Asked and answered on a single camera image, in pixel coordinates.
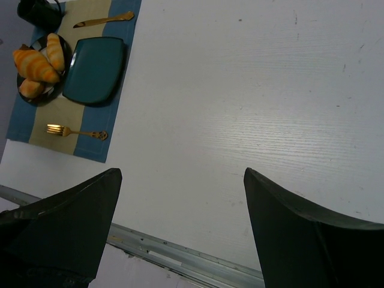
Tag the gold fork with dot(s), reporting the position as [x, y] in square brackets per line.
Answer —
[64, 131]

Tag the blue and beige placemat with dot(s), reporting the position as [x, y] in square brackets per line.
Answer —
[28, 122]

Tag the teal square plate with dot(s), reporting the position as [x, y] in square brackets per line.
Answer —
[94, 70]

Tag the aluminium table edge rail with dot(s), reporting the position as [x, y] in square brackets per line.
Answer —
[203, 269]

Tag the dark round bread plate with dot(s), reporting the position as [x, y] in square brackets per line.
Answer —
[51, 89]

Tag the small orange bread roll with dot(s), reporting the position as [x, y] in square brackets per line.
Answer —
[31, 89]

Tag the dark green mug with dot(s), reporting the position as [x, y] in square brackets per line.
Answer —
[41, 14]

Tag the dark brown bread piece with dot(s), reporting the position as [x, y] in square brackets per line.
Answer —
[24, 47]

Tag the gold butter knife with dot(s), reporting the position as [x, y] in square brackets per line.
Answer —
[122, 17]

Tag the striped bread roll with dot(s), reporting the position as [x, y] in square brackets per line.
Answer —
[55, 52]

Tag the large striped croissant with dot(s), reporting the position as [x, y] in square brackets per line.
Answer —
[33, 65]

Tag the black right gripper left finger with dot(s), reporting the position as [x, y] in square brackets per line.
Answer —
[59, 241]

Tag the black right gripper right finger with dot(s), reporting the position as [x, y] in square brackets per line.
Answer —
[302, 244]

